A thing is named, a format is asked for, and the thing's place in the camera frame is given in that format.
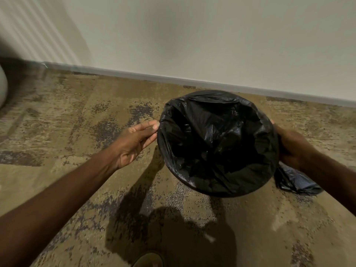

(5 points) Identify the person's right forearm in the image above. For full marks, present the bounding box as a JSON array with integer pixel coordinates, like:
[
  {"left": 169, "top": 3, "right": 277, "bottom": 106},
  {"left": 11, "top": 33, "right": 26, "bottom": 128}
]
[{"left": 299, "top": 149, "right": 356, "bottom": 217}]

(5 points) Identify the person's left forearm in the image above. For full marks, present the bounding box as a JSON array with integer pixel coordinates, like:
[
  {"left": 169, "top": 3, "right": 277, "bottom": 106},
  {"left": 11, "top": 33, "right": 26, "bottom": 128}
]
[{"left": 0, "top": 151, "right": 121, "bottom": 267}]

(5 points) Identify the black plastic garbage bag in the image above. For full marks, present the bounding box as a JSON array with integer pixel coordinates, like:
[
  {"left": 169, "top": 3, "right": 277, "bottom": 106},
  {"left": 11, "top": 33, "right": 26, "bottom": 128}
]
[{"left": 157, "top": 90, "right": 325, "bottom": 198}]

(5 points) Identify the grey baseboard strip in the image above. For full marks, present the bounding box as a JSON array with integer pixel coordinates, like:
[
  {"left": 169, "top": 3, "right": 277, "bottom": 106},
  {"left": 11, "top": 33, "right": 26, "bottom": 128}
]
[{"left": 42, "top": 61, "right": 356, "bottom": 108}]

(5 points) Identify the person's right hand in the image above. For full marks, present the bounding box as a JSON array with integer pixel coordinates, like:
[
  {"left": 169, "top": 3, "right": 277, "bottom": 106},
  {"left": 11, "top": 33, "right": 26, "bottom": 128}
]
[{"left": 270, "top": 120, "right": 311, "bottom": 171}]

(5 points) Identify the person's left hand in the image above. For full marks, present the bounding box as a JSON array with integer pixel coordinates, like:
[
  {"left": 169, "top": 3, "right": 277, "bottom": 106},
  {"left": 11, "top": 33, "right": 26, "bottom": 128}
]
[{"left": 111, "top": 120, "right": 161, "bottom": 170}]

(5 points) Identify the white rounded object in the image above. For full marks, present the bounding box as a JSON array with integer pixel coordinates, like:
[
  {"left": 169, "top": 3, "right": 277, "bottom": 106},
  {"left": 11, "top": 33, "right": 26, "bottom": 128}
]
[{"left": 0, "top": 65, "right": 8, "bottom": 108}]

